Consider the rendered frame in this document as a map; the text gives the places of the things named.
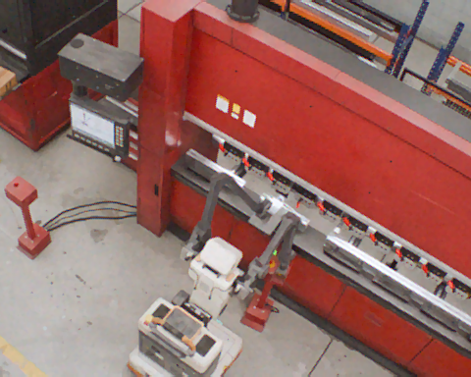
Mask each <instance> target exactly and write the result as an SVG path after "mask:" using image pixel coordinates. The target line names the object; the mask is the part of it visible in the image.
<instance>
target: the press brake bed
mask: <svg viewBox="0 0 471 377"><path fill-rule="evenodd" d="M207 197H208V193H206V192H205V191H203V190H201V189H200V188H198V187H196V186H194V185H193V184H191V183H190V182H188V181H186V180H185V179H183V178H181V177H180V176H178V175H177V174H175V173H173V172H172V178H171V190H170V203H169V212H170V216H171V221H172V222H171V224H170V225H169V226H168V227H167V230H168V231H169V232H171V233H172V234H174V235H175V236H177V237H179V238H180V239H182V240H183V241H185V242H186V241H187V240H189V239H190V237H191V234H192V232H193V229H194V227H195V226H196V225H197V223H198V221H201V218H202V215H203V211H204V208H205V204H206V200H207ZM248 220H249V219H247V218H246V217H244V216H243V215H241V214H239V213H238V212H236V211H234V210H233V209H231V207H229V206H227V205H226V204H224V203H223V202H221V201H219V200H218V199H217V203H216V206H215V210H214V214H213V217H212V222H211V228H212V230H211V233H212V238H211V239H214V238H217V237H219V238H221V239H222V240H224V241H226V242H228V243H229V244H231V245H232V246H234V247H235V248H237V249H238V250H240V251H241V252H242V258H241V260H240V261H239V263H238V265H237V268H238V269H240V270H241V271H243V272H244V274H243V277H245V276H246V275H247V272H248V266H249V265H250V263H251V262H252V261H253V260H254V258H255V257H258V258H259V257H260V256H261V255H262V254H263V252H264V251H265V249H266V248H267V246H268V244H269V243H270V241H271V239H272V238H273V236H274V235H273V234H272V233H271V235H268V234H265V236H262V235H261V234H260V230H258V229H257V227H255V226H253V225H252V224H250V223H248ZM211 239H210V240H211ZM291 249H292V250H293V251H295V253H296V257H295V259H294V261H293V263H292V262H291V263H290V265H289V267H290V266H291V264H292V266H291V269H290V271H289V273H288V277H287V279H286V281H285V283H284V285H283V287H282V288H281V287H279V286H277V285H273V288H272V290H271V291H270V294H269V296H271V297H272V298H273V299H274V300H276V301H278V302H279V303H281V304H282V305H284V306H285V307H287V308H288V309H290V310H291V311H293V312H296V313H297V314H299V315H301V316H302V317H304V318H305V319H307V320H308V321H309V322H310V323H312V324H313V325H315V326H318V327H320V328H321V329H323V330H325V331H326V332H328V333H330V335H331V336H334V337H336V338H338V339H339V340H340V341H342V342H343V343H345V344H346V345H349V346H350V347H352V348H353V349H355V350H357V352H360V353H362V354H363V355H365V356H367V357H368V358H369V359H372V360H373V361H375V362H376V363H378V364H379V365H382V366H383V367H385V368H386V369H388V371H390V372H392V373H393V374H395V375H396V376H397V377H398V376H399V377H471V355H470V354H469V353H467V352H466V351H463V350H461V349H460V348H459V347H456V346H454V345H453V344H452V343H450V342H449V341H446V340H445V339H443V338H442V337H441V336H439V335H436V334H435V333H434V332H432V331H430V330H429V329H427V328H425V327H423V326H422V325H420V323H418V322H415V321H413V320H412V319H411V318H409V317H408V316H406V315H403V314H402V313H400V312H399V311H397V310H396V309H394V308H393V307H392V306H389V305H387V304H385V303H384V302H383V301H381V300H380V299H378V298H377V297H375V296H371V295H370V294H369V293H367V292H366V291H364V290H362V289H361V288H359V287H357V286H356V285H355V284H354V283H353V284H352V283H350V282H349V281H347V279H345V278H343V277H342V276H340V275H338V274H337V273H336V272H335V271H333V270H331V269H330V268H328V267H326V266H325V265H324V266H323V265H322V264H320V263H318V262H317V261H315V260H314V259H312V258H310V257H309V256H307V255H305V253H303V252H302V251H300V250H298V249H297V248H295V247H293V246H291ZM367 311H368V312H370V313H371V314H373V315H376V316H377V317H378V318H380V319H381V320H383V321H385V323H384V324H383V326H382V328H380V327H378V326H377V325H375V324H373V322H371V321H370V320H368V319H365V318H363V317H364V315H365V313H366V312H367Z"/></svg>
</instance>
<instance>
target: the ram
mask: <svg viewBox="0 0 471 377"><path fill-rule="evenodd" d="M218 94H219V95H221V96H223V97H225V98H226V99H228V100H229V105H228V111H227V113H226V112H225V111H223V110H221V109H219V108H218V107H216V106H217V100H218ZM234 104H236V105H238V106H240V109H239V114H238V113H237V112H235V111H233V107H234ZM184 110H185V112H187V113H189V114H190V115H192V116H194V117H196V118H197V119H199V120H201V121H202V122H204V123H206V124H208V125H209V126H211V127H213V128H214V129H216V130H218V131H220V132H221V133H223V134H225V135H227V136H229V137H231V138H232V139H234V140H236V141H238V142H239V143H241V144H243V145H244V146H246V147H248V148H250V149H251V150H253V151H255V152H256V153H258V154H260V155H262V156H263V157H265V158H267V159H269V160H270V161H272V162H274V163H275V164H277V165H279V166H281V167H282V168H284V169H286V170H287V171H289V172H291V173H293V174H294V175H296V176H298V177H299V178H300V179H302V180H304V181H305V182H307V183H309V184H311V185H312V186H314V187H316V188H317V189H320V190H322V191H323V192H325V193H326V194H327V195H329V196H331V197H333V198H334V199H336V200H338V201H339V202H341V203H343V204H345V205H346V206H348V207H350V208H351V209H353V210H355V211H357V213H359V214H361V215H363V216H364V217H366V218H368V219H369V220H371V221H373V222H375V223H376V224H377V225H379V226H382V227H384V228H386V229H387V230H389V231H391V232H392V233H393V234H395V235H397V236H398V237H400V238H402V239H404V240H405V241H406V242H408V243H410V244H412V245H415V246H416V247H418V248H419V249H421V250H423V251H424V252H425V253H427V254H429V255H430V256H432V257H433V258H436V259H438V260H439V261H441V262H442V263H443V264H445V265H446V266H448V267H449V268H451V269H454V270H455V271H456V272H458V273H460V274H462V276H464V277H466V278H468V279H470V280H471V178H469V177H468V176H465V175H463V174H461V173H459V172H458V171H456V170H455V169H453V168H451V167H450V166H448V165H447V164H445V163H443V162H442V161H441V160H439V159H437V158H435V157H433V156H431V155H430V154H429V153H427V152H425V151H423V150H421V149H419V148H418V147H416V146H415V145H413V144H411V143H409V142H407V141H406V140H404V139H403V138H401V137H399V136H397V135H394V134H392V133H391V132H390V131H388V130H386V129H384V128H382V127H380V126H378V125H376V124H375V123H373V122H371V121H370V120H368V119H366V118H364V117H362V116H361V115H359V114H357V113H355V112H353V111H351V110H349V109H347V108H346V107H344V106H342V105H341V104H339V103H337V102H336V101H334V100H333V99H331V98H329V97H327V96H325V95H323V94H321V93H319V92H318V91H316V90H314V89H312V88H310V87H308V86H306V85H304V84H303V83H301V82H299V81H296V80H294V79H292V78H291V77H289V76H287V75H285V74H283V73H281V72H279V71H277V70H276V69H274V68H273V67H271V66H269V65H267V64H265V63H263V62H262V61H260V60H258V59H256V58H254V57H252V56H250V55H248V54H247V53H245V52H241V51H239V50H237V49H235V48H233V47H232V46H230V45H229V44H227V43H225V42H223V41H221V40H219V39H218V38H216V37H214V36H212V35H210V34H208V33H206V32H203V31H201V30H199V29H198V28H196V27H194V28H193V35H192V42H191V44H190V54H189V63H188V74H187V84H186V94H185V104H184ZM245 110H247V111H249V112H250V113H252V114H254V115H256V119H255V123H254V128H252V127H250V126H249V125H248V124H246V123H244V122H243V116H244V111H245ZM233 112H234V113H235V114H237V115H238V119H237V118H235V117H234V116H232V113H233ZM183 116H184V117H186V118H187V119H189V120H191V121H192V122H193V123H195V124H196V125H198V126H200V127H202V128H203V129H205V130H207V131H208V132H210V133H212V134H214V135H216V136H218V137H219V138H221V139H223V140H225V141H226V142H228V143H230V144H231V145H233V146H235V147H237V148H238V149H240V150H242V151H243V152H245V153H247V154H249V155H250V156H252V157H254V158H255V159H257V160H259V161H260V162H262V163H264V164H266V165H267V166H269V167H271V168H272V169H274V170H276V171H278V172H279V173H281V174H283V175H284V176H286V177H288V178H290V179H291V180H293V181H295V182H296V183H298V184H300V185H302V186H303V187H305V188H307V189H309V190H311V191H312V192H314V193H316V194H318V195H319V196H321V197H323V198H324V199H326V200H327V201H329V202H330V203H332V204H333V205H334V206H336V207H338V208H340V209H341V210H343V211H345V212H346V213H348V214H350V215H352V216H353V217H355V218H356V219H357V220H359V221H361V222H362V223H364V224H366V225H368V226H369V227H371V228H373V229H376V230H377V231H379V232H380V233H382V234H384V235H385V236H387V237H389V238H391V240H393V241H395V242H397V243H399V244H401V245H402V246H403V247H405V248H406V249H410V250H412V251H413V252H414V253H416V254H417V255H419V256H421V257H422V258H423V259H425V260H427V261H428V262H432V264H434V265H436V266H438V267H439V268H440V269H442V270H443V271H445V272H447V273H448V274H450V275H452V276H453V277H454V278H456V279H458V280H459V281H462V282H463V283H465V284H467V286H469V287H471V284H470V283H468V281H466V280H462V279H461V278H460V277H458V276H457V275H455V274H454V273H452V272H451V271H447V269H445V268H444V267H442V266H441V265H440V264H438V263H437V262H435V261H433V260H431V259H429V258H427V257H426V256H424V255H423V254H421V253H420V252H418V251H416V250H415V249H414V248H412V247H409V246H407V245H405V244H404V243H403V242H400V241H399V240H397V239H395V238H394V237H392V236H391V235H389V234H388V233H386V232H384V231H383V230H381V229H379V228H376V227H375V226H373V225H372V224H370V223H368V222H366V221H365V220H363V219H361V218H360V217H358V216H356V215H355V214H354V213H352V212H350V211H349V210H347V209H345V208H343V207H342V206H340V205H338V204H337V203H335V202H333V201H331V200H330V199H328V198H327V197H326V196H324V195H323V194H321V193H320V192H318V191H316V190H315V189H313V188H310V187H309V186H307V185H305V184H304V183H302V182H300V181H298V180H297V179H295V178H293V177H292V176H290V175H288V174H286V173H285V172H283V171H281V170H280V169H278V168H276V167H274V166H273V165H271V164H269V163H268V162H266V161H264V160H262V159H261V158H259V157H257V156H256V155H254V154H252V153H250V152H249V151H247V150H245V149H244V148H242V147H240V146H238V145H237V144H235V143H233V142H232V141H230V140H228V139H226V138H225V137H223V136H221V135H219V134H217V133H215V132H214V131H212V130H210V129H209V128H207V127H205V126H203V125H202V124H200V123H198V122H197V121H195V120H193V119H191V118H190V117H189V116H187V115H186V114H185V113H183Z"/></svg>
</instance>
